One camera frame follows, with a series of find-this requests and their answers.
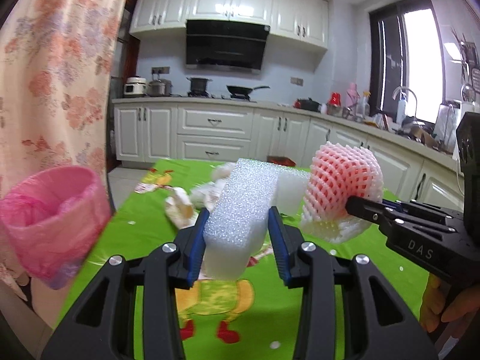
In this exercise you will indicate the black frying pan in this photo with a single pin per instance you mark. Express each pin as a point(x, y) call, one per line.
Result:
point(243, 93)

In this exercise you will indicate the floral curtain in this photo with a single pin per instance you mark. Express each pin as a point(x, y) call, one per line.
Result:
point(56, 66)

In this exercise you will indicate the chrome sink faucet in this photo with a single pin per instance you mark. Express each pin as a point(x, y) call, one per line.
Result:
point(400, 94)

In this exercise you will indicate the crushed white paper cup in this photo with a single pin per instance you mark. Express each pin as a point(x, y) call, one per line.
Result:
point(206, 195)

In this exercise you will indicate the white kitchen cabinets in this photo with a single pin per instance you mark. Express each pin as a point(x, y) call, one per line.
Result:
point(150, 128)
point(301, 20)

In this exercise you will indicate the silver pressure cooker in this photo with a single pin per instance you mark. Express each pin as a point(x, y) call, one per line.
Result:
point(159, 88)

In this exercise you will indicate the pink foam fruit net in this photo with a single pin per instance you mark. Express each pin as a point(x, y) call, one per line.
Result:
point(337, 173)

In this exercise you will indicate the dark window frame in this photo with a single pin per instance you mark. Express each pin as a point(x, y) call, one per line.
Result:
point(406, 51)

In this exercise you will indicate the pink bottle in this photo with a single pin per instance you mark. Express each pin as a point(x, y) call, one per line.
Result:
point(352, 95)

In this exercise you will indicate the red stool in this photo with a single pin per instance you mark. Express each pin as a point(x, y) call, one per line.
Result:
point(280, 160)

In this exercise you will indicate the black range hood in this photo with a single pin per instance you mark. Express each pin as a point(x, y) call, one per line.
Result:
point(225, 45)

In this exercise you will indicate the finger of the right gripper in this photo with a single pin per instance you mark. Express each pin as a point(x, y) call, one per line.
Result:
point(398, 206)
point(373, 212)

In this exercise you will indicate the pink lined trash bin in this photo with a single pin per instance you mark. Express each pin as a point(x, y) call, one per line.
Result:
point(53, 219)

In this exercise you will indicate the white lower kitchen cabinets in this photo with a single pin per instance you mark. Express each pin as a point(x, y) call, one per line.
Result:
point(150, 128)

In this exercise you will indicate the white foam block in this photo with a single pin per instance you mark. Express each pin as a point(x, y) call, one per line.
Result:
point(237, 227)

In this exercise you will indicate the white tissue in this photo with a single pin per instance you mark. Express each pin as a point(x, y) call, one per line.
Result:
point(179, 209)

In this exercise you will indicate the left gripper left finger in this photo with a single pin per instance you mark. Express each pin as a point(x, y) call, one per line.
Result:
point(100, 323)

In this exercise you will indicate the red black casserole pot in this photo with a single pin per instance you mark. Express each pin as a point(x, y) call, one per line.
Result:
point(307, 104)

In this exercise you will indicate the black cooking pot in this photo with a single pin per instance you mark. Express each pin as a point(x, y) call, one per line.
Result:
point(198, 87)

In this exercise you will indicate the white plastic bag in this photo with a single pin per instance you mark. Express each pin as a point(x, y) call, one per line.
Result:
point(222, 171)

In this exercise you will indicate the white rice cooker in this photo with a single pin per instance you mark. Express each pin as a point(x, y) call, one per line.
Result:
point(135, 87)

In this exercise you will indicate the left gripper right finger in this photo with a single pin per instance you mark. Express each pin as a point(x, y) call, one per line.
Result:
point(378, 324)

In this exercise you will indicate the white upper kitchen cabinets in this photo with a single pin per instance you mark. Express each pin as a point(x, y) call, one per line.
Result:
point(301, 20)

